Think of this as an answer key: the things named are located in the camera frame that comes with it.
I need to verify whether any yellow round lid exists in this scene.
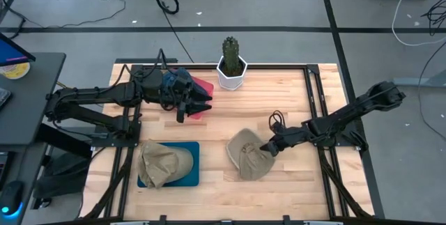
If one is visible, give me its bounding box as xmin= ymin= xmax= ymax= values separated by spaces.
xmin=0 ymin=61 xmax=31 ymax=81

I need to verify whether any red translucent plastic bin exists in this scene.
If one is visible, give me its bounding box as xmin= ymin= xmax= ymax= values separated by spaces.
xmin=186 ymin=76 xmax=215 ymax=121

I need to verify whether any blue rectangular mat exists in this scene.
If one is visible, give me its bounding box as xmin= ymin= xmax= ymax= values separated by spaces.
xmin=137 ymin=141 xmax=201 ymax=188

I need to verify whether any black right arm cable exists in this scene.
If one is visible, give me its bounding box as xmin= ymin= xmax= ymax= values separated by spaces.
xmin=268 ymin=109 xmax=287 ymax=130

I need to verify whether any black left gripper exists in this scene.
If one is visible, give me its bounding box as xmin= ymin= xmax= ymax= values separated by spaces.
xmin=160 ymin=77 xmax=213 ymax=124

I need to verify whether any long black floor cable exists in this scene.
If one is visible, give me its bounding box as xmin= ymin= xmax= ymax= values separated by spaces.
xmin=141 ymin=0 xmax=195 ymax=63

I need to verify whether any white hexagonal plant pot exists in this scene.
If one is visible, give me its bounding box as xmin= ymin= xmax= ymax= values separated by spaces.
xmin=216 ymin=55 xmax=249 ymax=92

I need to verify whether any monitor with blue screen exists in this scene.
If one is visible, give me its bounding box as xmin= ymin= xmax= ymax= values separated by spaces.
xmin=0 ymin=31 xmax=36 ymax=68

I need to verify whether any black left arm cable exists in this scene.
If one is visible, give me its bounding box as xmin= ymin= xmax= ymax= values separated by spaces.
xmin=118 ymin=48 xmax=175 ymax=113

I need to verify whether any dark keyboard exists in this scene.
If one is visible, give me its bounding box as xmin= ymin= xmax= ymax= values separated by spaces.
xmin=0 ymin=87 xmax=12 ymax=111

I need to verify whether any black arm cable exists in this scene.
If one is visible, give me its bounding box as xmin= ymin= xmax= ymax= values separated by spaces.
xmin=118 ymin=48 xmax=175 ymax=113
xmin=268 ymin=109 xmax=287 ymax=130

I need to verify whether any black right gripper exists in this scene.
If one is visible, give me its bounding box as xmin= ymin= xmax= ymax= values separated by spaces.
xmin=260 ymin=122 xmax=313 ymax=157

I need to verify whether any grey desk foot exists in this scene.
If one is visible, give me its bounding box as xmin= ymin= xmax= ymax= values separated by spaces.
xmin=392 ymin=68 xmax=446 ymax=88

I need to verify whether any black cable bundle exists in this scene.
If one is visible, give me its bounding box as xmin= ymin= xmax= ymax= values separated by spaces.
xmin=420 ymin=0 xmax=446 ymax=37

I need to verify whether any black computer mouse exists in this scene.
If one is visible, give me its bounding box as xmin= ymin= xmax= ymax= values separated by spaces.
xmin=0 ymin=180 xmax=24 ymax=219

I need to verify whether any green cactus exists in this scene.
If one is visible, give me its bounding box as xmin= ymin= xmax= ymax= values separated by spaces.
xmin=222 ymin=36 xmax=244 ymax=77

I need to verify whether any black desk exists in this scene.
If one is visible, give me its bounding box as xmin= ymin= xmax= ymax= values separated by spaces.
xmin=0 ymin=52 xmax=67 ymax=225

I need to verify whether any white floor cable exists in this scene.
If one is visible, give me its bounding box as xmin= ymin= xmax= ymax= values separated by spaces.
xmin=392 ymin=0 xmax=446 ymax=47

